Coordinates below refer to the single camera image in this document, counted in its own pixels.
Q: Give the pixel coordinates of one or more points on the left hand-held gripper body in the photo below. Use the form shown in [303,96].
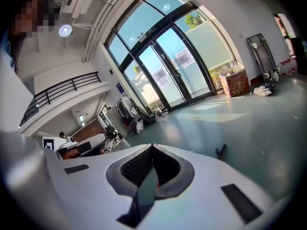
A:
[94,142]

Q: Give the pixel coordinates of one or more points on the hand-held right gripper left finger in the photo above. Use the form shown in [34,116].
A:
[86,190]

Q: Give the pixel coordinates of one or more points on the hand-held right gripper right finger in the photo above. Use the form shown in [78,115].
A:
[204,200]

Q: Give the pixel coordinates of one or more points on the black office chair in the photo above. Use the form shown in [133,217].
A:
[112,132]

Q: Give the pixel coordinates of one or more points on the white round robot head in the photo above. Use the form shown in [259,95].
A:
[71,139]

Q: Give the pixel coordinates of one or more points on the white cart with clutter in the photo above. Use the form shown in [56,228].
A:
[129,111]

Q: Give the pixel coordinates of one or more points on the black balcony railing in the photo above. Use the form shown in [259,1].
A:
[60,87]

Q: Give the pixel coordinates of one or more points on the white plastic bag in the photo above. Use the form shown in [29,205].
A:
[160,114]

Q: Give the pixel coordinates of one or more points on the white paper notice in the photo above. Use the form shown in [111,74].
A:
[161,77]
[184,58]

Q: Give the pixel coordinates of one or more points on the person's white shirt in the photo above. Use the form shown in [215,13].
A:
[12,97]

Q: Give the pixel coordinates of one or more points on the black framed glass entrance doors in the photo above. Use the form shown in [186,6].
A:
[168,63]

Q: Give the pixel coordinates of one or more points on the round ceiling lamp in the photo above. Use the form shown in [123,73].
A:
[65,30]

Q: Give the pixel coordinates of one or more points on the white ceiling pipes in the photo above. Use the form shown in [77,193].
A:
[100,25]

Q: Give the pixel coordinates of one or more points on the printed cardboard box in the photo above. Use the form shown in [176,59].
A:
[235,84]

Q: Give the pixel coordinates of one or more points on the green exit sign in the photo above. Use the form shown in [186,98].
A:
[150,31]

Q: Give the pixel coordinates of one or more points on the heap of white bags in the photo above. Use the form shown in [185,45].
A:
[263,90]

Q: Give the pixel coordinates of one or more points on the white ceiling air conditioner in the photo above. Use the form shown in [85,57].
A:
[75,0]

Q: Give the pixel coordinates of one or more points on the person's head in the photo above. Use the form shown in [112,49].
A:
[26,15]

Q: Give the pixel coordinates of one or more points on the group of red capped bottles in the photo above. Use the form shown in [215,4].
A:
[289,68]

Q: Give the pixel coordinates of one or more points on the black folded platform trolley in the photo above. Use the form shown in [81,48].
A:
[263,54]

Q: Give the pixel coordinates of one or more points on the purple wall poster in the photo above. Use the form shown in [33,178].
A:
[119,88]

